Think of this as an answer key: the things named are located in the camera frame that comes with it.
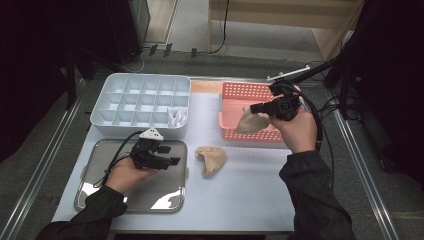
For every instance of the pink plastic basket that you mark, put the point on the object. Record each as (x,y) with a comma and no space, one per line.
(233,106)

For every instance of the dark cabinet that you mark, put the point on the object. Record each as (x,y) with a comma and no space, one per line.
(133,20)

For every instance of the light wooden furniture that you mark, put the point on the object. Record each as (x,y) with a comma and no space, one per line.
(266,13)

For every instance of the translucent grey box lid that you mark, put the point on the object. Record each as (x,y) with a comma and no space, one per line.
(160,186)

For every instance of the beige sock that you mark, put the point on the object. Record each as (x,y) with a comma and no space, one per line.
(213,160)
(251,123)

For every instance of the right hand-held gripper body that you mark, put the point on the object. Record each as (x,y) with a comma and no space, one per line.
(286,105)

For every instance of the black floor bracket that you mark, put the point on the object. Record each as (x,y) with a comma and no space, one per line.
(152,50)
(194,52)
(167,50)

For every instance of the person's left hand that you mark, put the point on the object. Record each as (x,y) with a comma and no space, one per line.
(125,175)

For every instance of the person's right hand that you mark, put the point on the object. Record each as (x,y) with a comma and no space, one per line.
(300,133)

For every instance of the white compartment storage box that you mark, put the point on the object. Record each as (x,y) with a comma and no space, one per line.
(140,131)

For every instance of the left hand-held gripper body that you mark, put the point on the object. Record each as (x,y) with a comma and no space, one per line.
(146,155)

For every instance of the dark curtain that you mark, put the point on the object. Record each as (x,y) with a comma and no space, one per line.
(400,100)
(26,66)

